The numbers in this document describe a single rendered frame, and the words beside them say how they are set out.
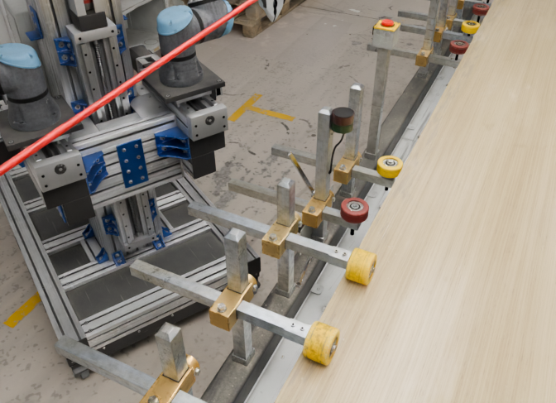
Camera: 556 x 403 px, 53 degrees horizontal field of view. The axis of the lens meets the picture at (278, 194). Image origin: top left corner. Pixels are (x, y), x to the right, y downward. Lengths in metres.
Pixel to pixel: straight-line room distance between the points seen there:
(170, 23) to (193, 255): 1.04
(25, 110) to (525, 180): 1.51
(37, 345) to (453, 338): 1.78
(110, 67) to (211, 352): 1.19
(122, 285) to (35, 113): 0.89
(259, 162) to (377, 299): 2.07
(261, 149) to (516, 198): 2.00
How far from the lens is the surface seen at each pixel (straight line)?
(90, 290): 2.43
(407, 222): 1.60
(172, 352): 1.09
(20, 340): 2.65
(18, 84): 1.78
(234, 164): 3.33
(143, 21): 4.80
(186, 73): 1.93
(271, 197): 1.71
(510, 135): 2.06
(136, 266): 1.40
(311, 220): 1.65
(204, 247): 2.50
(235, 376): 1.48
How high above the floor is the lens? 1.94
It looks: 39 degrees down
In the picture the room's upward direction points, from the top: straight up
